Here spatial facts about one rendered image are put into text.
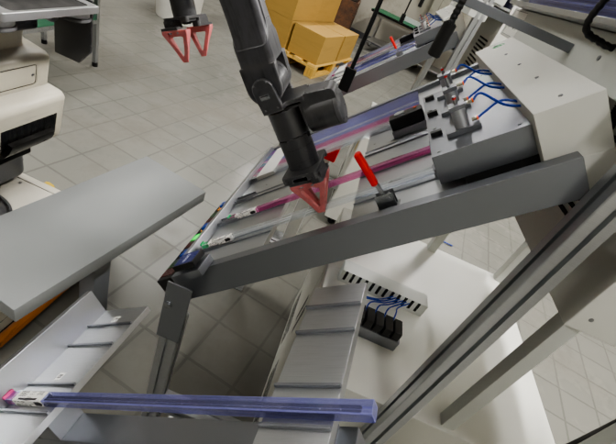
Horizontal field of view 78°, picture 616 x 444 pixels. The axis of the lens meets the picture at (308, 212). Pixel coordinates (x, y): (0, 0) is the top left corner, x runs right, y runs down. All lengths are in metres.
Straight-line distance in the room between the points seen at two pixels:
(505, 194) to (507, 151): 0.06
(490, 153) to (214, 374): 1.24
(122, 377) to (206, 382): 0.28
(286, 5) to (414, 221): 4.60
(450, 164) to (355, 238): 0.18
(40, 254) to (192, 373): 0.74
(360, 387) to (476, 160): 0.56
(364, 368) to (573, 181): 0.60
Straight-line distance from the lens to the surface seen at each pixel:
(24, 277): 0.98
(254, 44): 0.60
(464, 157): 0.60
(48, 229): 1.08
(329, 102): 0.61
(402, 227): 0.60
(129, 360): 1.55
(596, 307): 0.75
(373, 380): 0.95
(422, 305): 1.14
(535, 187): 0.60
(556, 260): 0.62
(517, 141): 0.61
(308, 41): 4.96
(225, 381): 1.54
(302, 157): 0.65
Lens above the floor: 1.33
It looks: 34 degrees down
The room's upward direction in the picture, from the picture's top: 25 degrees clockwise
